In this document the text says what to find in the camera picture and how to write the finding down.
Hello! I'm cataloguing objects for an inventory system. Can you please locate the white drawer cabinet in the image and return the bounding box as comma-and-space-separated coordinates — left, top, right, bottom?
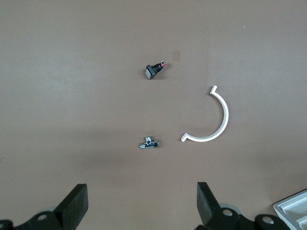
273, 188, 307, 230

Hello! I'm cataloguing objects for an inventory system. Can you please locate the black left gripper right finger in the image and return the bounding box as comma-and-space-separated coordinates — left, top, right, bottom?
195, 182, 241, 230

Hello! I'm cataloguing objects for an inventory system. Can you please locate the chrome tee pipe fitting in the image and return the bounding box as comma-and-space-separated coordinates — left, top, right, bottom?
139, 136, 161, 150

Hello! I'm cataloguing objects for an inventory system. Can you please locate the black push button switch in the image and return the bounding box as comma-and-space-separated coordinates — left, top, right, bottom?
144, 61, 167, 81

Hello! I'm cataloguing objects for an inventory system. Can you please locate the white half-round pipe clamp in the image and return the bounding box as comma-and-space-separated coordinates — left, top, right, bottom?
179, 85, 229, 143

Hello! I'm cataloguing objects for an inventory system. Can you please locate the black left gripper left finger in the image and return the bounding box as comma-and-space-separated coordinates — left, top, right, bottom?
16, 183, 89, 230

